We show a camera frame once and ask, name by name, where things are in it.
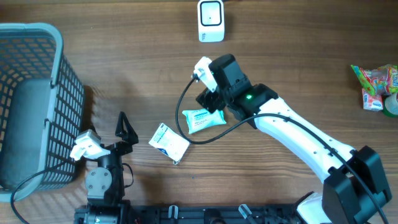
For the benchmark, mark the green lid jar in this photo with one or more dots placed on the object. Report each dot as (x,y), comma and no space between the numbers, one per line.
(390,105)

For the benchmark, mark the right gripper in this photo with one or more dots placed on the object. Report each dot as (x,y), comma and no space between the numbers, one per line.
(210,100)

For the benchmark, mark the grey plastic mesh basket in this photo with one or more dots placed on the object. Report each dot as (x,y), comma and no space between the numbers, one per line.
(42,105)

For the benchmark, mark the white plaster pack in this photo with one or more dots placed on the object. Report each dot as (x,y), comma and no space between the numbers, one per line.
(169,143)

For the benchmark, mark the teal snack pack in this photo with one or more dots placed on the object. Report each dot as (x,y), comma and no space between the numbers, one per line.
(198,120)

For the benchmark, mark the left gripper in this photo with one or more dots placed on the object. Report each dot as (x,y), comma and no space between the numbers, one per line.
(128,137)

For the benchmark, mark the white barcode scanner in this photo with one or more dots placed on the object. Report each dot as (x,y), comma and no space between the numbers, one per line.
(210,14)

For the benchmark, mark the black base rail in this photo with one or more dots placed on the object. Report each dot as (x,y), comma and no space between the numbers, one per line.
(268,214)

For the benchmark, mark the Haribo gummy candy bag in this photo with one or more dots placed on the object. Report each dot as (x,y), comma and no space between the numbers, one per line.
(380,81)

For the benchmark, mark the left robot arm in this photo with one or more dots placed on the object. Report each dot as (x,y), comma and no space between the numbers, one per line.
(105,184)

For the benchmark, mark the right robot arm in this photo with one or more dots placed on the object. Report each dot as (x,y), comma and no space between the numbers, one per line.
(355,186)

